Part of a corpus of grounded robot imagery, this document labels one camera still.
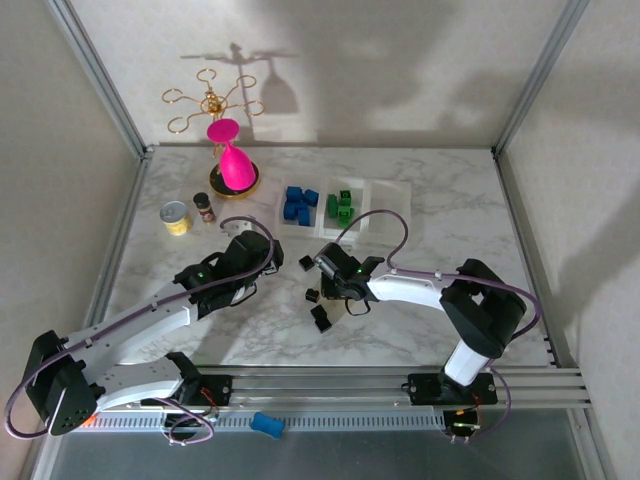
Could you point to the black lego brick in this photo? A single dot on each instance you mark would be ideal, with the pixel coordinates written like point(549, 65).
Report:
point(305, 262)
point(312, 295)
point(318, 314)
point(324, 325)

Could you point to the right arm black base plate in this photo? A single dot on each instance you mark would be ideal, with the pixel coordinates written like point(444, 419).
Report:
point(422, 387)

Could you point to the clear three-compartment container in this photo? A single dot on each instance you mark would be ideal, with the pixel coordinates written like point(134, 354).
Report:
point(390, 200)

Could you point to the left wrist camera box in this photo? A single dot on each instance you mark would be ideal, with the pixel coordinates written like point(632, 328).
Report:
point(242, 226)

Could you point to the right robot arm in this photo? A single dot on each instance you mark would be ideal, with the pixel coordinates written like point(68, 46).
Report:
point(410, 287)

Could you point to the aluminium mounting rail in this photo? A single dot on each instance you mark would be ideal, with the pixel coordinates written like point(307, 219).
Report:
point(320, 387)

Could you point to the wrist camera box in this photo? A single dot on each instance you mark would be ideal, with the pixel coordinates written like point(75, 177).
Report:
point(324, 262)
point(242, 226)

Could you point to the small circuit board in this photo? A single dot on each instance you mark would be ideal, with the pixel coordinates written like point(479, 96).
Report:
point(197, 421)
point(462, 426)

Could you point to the right small circuit board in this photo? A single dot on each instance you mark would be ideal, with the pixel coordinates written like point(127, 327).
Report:
point(462, 426)

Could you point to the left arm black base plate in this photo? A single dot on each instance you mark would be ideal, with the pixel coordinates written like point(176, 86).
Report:
point(220, 390)

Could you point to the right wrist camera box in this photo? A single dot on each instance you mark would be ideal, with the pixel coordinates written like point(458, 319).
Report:
point(324, 262)

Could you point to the blue lego brick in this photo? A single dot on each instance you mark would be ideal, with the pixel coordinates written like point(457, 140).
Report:
point(301, 204)
point(304, 217)
point(288, 205)
point(289, 215)
point(293, 193)
point(311, 196)

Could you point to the blue brick below table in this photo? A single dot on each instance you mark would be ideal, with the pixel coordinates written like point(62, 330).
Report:
point(267, 425)

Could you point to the aluminium side rail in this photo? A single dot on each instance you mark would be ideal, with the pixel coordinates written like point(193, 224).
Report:
point(122, 230)
point(520, 220)

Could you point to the left small circuit board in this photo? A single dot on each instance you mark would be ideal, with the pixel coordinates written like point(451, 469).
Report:
point(197, 421)

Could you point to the yellow tin can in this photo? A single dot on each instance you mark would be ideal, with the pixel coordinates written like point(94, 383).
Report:
point(175, 217)

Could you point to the left aluminium side rail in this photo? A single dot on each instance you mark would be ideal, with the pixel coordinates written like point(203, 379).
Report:
point(122, 230)

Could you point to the right aluminium frame post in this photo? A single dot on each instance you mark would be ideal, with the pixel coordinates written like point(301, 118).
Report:
point(540, 75)

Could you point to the left aluminium frame post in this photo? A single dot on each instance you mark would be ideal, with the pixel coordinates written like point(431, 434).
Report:
point(100, 75)

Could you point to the right aluminium side rail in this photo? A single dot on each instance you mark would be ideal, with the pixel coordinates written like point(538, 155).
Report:
point(520, 220)

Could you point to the aluminium frame post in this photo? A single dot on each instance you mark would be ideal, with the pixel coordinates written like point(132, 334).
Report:
point(100, 75)
point(540, 75)

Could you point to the pink plastic wine glass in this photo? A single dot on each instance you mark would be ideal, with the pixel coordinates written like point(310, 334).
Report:
point(236, 167)

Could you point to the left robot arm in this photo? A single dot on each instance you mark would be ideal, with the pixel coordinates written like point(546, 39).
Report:
point(140, 325)

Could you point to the long green lego brick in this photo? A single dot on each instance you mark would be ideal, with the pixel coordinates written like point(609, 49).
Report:
point(345, 215)
point(333, 206)

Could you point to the black-lidded spice jar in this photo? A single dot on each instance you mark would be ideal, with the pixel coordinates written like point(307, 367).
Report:
point(205, 210)

